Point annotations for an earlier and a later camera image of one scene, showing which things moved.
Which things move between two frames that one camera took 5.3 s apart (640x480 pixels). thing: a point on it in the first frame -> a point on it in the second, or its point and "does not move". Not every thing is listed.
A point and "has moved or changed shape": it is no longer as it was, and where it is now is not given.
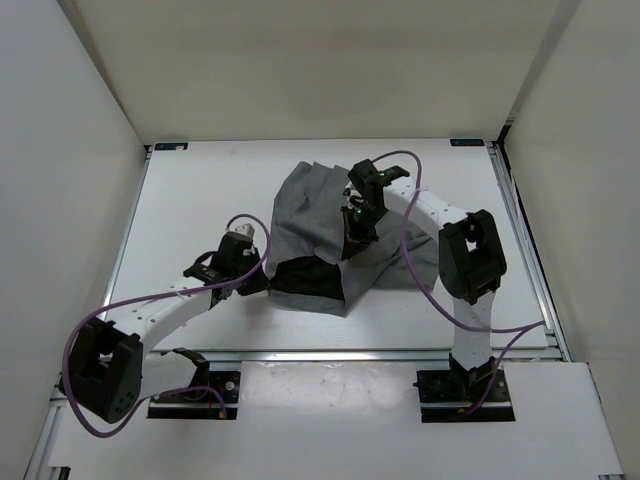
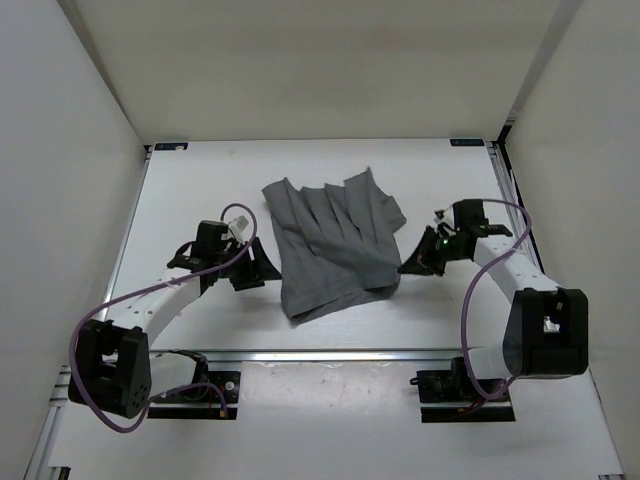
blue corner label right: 467,142 does not move
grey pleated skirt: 307,222 has moved or changed shape
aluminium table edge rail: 349,356 does not move
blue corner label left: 170,146 does not move
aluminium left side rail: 106,299 does not move
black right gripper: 355,239 -> 421,259
